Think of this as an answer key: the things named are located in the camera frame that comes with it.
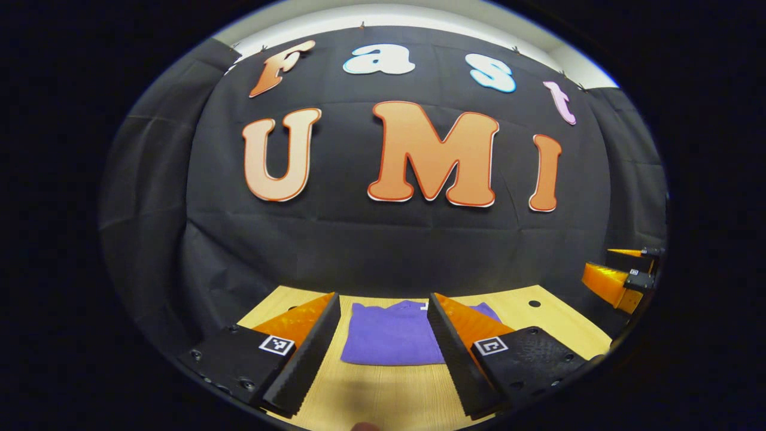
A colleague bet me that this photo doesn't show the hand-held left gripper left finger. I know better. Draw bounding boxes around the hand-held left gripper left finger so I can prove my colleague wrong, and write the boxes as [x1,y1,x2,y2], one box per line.
[180,292,342,418]

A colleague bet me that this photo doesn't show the black backdrop cloth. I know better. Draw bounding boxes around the black backdrop cloth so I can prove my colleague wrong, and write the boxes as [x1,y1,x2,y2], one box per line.
[99,24,670,360]

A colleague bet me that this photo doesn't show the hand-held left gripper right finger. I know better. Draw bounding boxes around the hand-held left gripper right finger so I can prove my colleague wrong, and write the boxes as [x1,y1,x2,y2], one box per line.
[427,292,605,420]

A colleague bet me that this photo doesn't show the purple shirt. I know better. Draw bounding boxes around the purple shirt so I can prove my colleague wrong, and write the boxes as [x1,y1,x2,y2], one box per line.
[340,299,503,367]

